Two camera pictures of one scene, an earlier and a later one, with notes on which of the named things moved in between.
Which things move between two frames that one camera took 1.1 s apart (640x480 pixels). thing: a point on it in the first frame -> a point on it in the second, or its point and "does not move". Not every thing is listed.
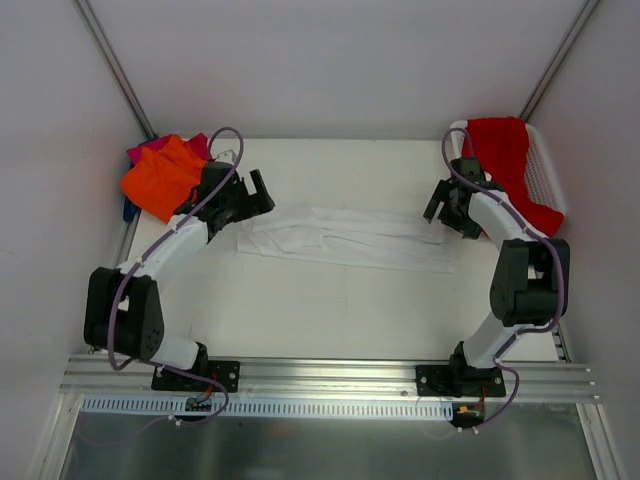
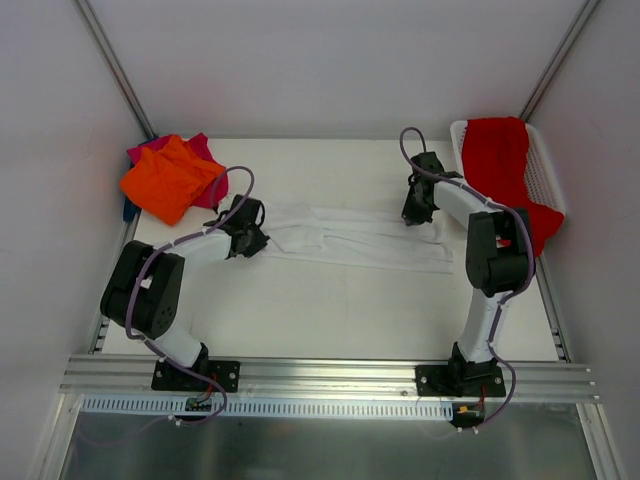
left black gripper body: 250,201 -> 252,240
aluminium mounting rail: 117,377 does not move
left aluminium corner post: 114,72 does not move
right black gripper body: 445,201 -> 415,208
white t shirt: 349,237 does not move
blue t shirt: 129,210 does not move
